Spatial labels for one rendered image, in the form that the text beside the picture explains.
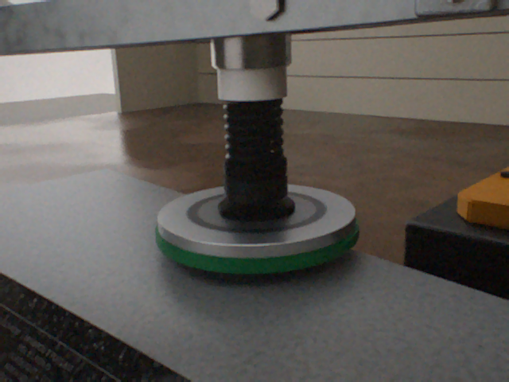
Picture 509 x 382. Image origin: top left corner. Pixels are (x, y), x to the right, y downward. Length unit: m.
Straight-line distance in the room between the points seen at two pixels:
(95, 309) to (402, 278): 0.28
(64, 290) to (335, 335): 0.26
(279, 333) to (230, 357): 0.05
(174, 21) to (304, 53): 7.51
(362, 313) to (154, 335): 0.17
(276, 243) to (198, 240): 0.07
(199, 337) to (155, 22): 0.29
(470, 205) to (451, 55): 6.02
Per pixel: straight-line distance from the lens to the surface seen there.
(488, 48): 6.79
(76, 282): 0.57
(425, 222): 0.96
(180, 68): 9.38
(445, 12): 0.41
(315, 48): 7.91
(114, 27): 0.58
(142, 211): 0.76
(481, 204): 0.96
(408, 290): 0.52
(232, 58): 0.52
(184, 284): 0.53
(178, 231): 0.53
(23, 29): 0.67
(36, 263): 0.63
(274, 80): 0.53
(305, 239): 0.50
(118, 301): 0.52
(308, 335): 0.44
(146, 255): 0.61
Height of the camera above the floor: 1.05
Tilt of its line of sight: 16 degrees down
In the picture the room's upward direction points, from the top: 2 degrees counter-clockwise
